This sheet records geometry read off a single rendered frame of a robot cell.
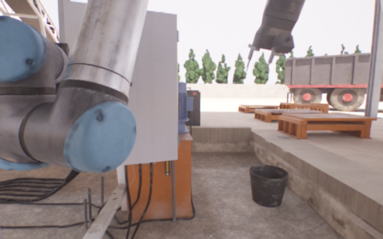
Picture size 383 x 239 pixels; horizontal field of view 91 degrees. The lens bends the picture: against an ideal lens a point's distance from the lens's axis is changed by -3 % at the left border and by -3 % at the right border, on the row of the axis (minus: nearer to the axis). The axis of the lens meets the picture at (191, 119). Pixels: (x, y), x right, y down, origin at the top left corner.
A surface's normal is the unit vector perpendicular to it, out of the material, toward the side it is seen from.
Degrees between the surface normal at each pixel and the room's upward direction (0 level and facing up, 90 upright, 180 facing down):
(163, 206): 90
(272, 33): 111
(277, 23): 122
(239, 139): 90
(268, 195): 98
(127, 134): 95
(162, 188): 90
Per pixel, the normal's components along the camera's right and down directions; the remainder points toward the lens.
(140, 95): 0.33, 0.12
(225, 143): 0.03, 0.13
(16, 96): 0.53, 0.11
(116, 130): 0.92, 0.14
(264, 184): -0.52, 0.26
